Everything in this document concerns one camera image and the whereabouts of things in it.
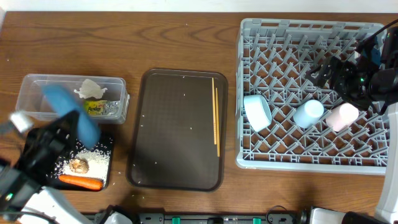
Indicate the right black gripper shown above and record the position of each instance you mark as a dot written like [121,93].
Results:
[344,70]

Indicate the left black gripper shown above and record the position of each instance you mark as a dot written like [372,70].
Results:
[48,142]

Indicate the yellow green snack wrapper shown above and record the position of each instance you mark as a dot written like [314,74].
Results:
[101,107]

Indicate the brown food scrap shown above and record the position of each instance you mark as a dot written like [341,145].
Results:
[79,166]

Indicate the light blue cup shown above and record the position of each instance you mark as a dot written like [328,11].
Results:
[308,114]

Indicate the white rice pile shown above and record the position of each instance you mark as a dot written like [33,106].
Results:
[98,160]

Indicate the white tissue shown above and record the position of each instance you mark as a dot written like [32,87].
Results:
[90,89]

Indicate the pink cup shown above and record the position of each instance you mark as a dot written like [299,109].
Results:
[342,117]

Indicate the orange carrot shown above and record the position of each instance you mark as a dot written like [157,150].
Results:
[85,182]

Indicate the light blue bowl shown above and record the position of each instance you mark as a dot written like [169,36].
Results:
[257,111]

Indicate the wooden chopstick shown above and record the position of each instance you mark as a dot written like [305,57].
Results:
[214,110]
[217,122]

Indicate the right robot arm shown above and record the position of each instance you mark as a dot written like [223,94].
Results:
[372,79]

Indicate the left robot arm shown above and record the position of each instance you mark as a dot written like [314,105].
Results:
[25,196]

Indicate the grey dishwasher rack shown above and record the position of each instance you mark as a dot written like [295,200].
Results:
[273,56]

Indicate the black plastic tray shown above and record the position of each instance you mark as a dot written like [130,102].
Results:
[106,140]

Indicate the clear plastic bin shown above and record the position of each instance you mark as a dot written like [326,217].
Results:
[32,101]

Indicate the brown serving tray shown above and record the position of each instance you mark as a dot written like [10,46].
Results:
[173,142]

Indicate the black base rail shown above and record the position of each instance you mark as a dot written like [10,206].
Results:
[277,215]

